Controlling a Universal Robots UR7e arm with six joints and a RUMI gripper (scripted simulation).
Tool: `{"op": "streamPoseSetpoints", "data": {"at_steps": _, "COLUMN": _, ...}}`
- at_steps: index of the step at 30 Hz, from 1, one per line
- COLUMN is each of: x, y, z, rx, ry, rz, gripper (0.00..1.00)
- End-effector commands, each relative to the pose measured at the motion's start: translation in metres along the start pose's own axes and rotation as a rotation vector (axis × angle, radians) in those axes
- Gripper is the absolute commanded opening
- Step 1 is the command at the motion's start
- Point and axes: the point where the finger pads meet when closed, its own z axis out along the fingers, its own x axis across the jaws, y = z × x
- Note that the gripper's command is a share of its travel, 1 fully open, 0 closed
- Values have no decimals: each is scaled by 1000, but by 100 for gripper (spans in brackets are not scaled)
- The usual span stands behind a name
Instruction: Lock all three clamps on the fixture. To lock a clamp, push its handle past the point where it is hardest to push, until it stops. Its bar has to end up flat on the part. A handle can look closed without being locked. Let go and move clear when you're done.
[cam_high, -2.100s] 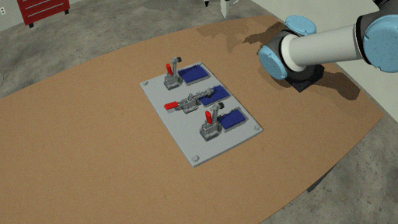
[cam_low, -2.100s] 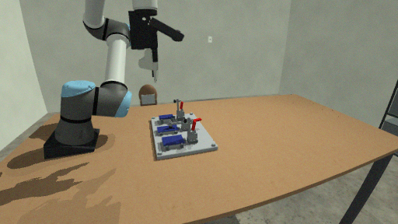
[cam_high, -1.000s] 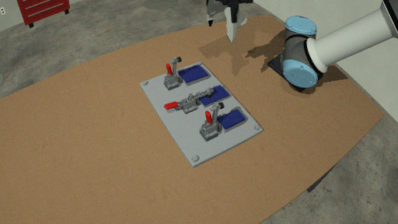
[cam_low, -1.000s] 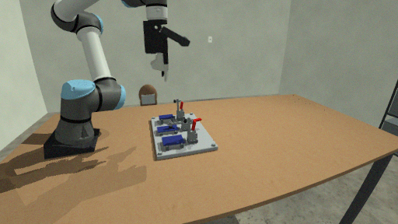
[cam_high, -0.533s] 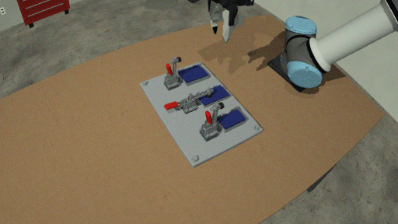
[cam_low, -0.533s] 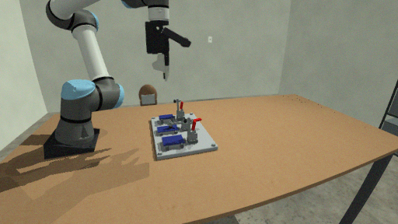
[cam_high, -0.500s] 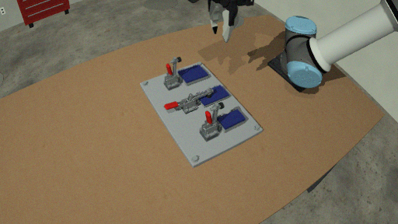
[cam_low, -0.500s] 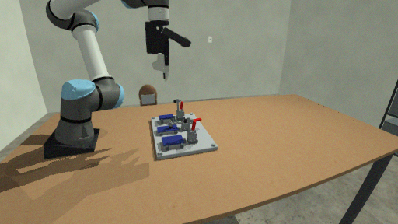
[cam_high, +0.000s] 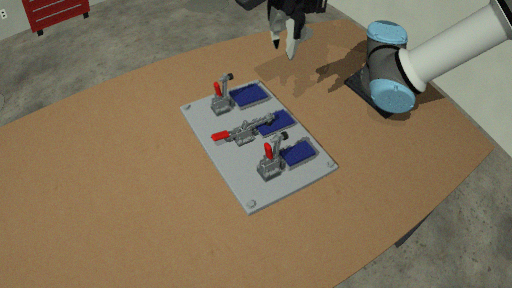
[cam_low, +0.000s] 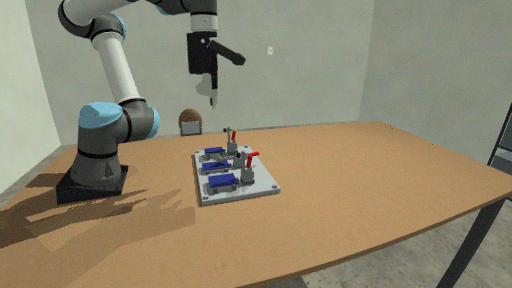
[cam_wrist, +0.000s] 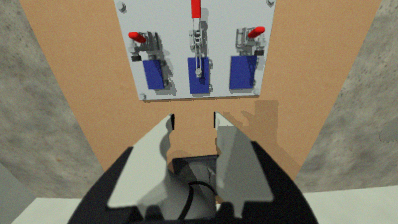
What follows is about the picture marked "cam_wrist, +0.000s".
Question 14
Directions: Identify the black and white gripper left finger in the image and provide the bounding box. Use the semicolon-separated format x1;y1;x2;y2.
67;113;175;224

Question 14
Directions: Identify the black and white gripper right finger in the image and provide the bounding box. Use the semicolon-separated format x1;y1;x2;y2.
214;111;319;224

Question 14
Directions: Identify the grey toggle clamp with red handle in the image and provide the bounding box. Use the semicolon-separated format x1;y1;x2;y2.
236;27;267;56
128;31;160;62

